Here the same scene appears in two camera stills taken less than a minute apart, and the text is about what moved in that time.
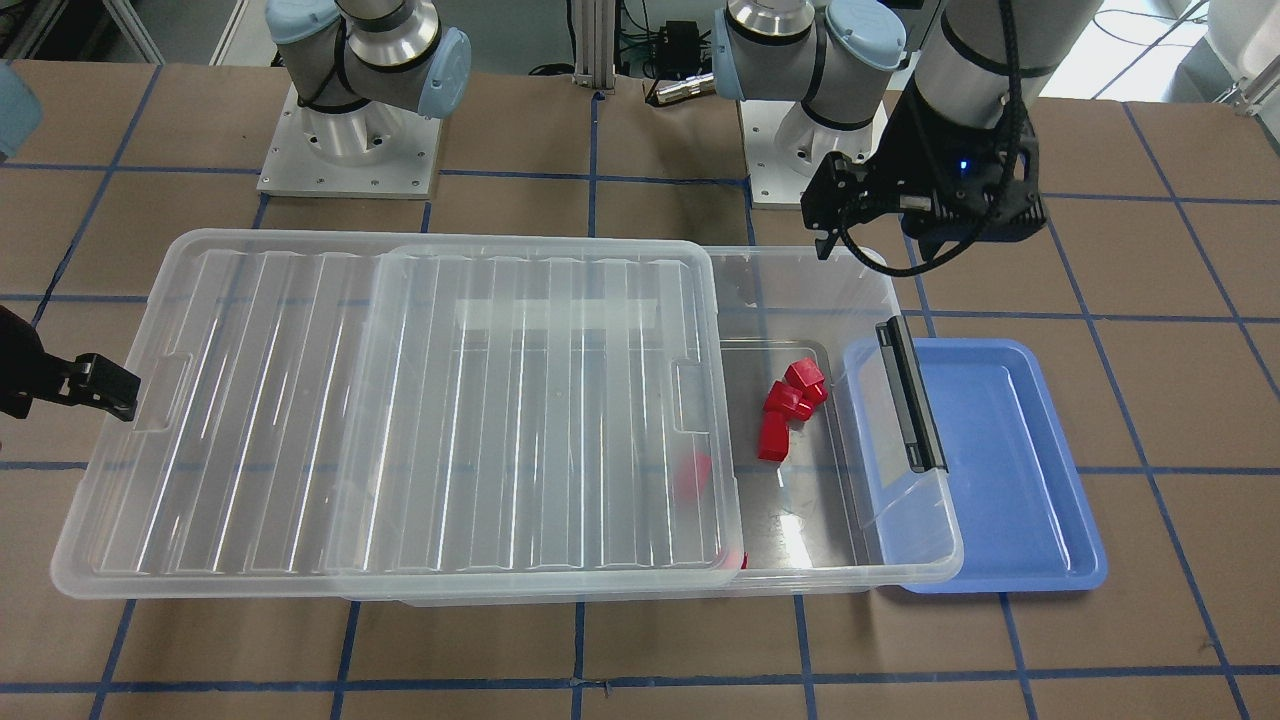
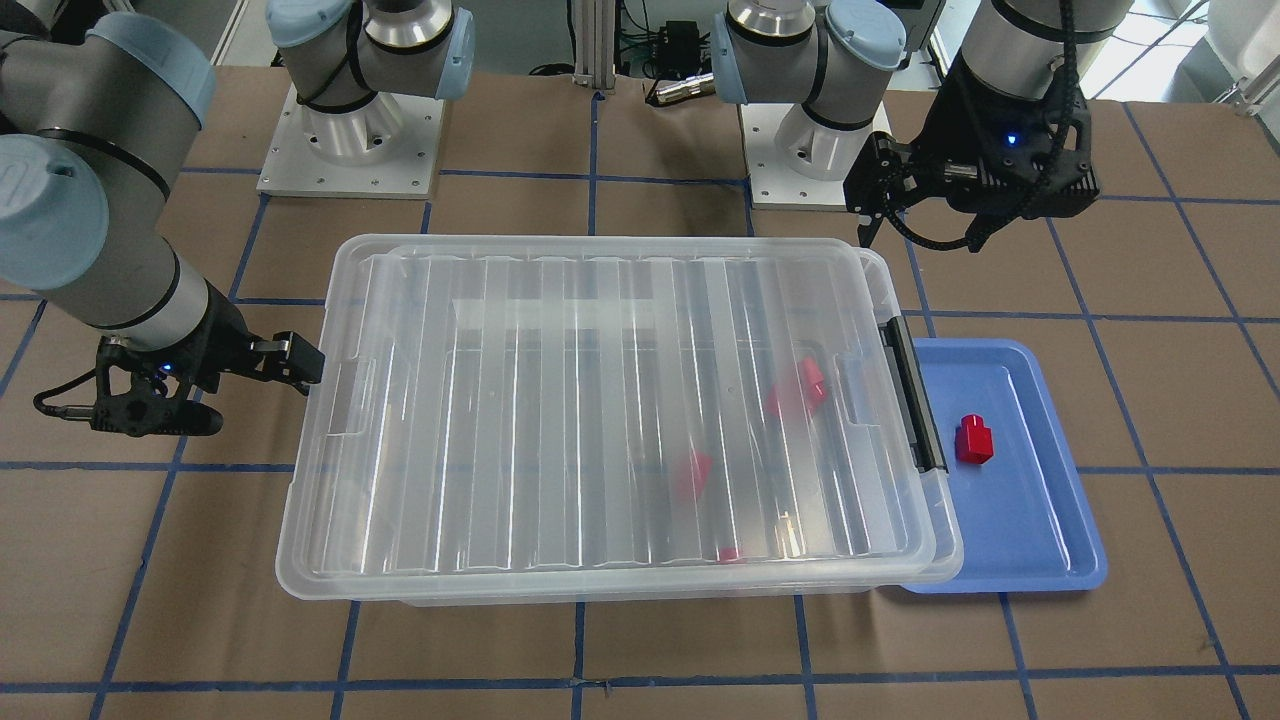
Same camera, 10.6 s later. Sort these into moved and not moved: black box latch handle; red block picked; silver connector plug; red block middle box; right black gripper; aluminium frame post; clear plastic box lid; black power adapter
Moved: red block picked; clear plastic box lid; right black gripper
Not moved: aluminium frame post; black box latch handle; red block middle box; silver connector plug; black power adapter
